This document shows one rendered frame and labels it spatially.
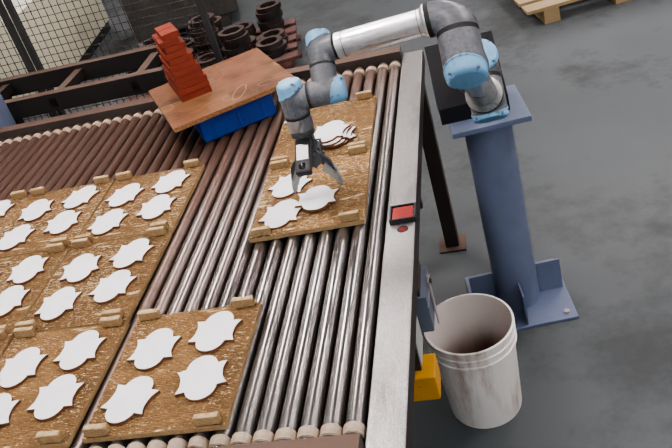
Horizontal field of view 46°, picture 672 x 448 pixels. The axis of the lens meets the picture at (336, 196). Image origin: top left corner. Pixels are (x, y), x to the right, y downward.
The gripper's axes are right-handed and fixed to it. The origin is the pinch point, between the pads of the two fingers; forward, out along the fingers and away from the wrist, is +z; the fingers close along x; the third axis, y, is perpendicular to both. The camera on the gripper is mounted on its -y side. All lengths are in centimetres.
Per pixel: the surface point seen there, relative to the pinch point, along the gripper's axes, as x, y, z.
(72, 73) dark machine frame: 141, 151, -6
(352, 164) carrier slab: -8.4, 18.5, 3.0
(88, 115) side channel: 118, 107, 1
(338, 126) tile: -2.9, 40.9, -0.8
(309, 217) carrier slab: 3.0, -8.5, 3.5
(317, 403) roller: -6, -81, 7
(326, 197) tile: -1.9, -1.0, 2.1
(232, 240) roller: 27.3, -10.9, 5.4
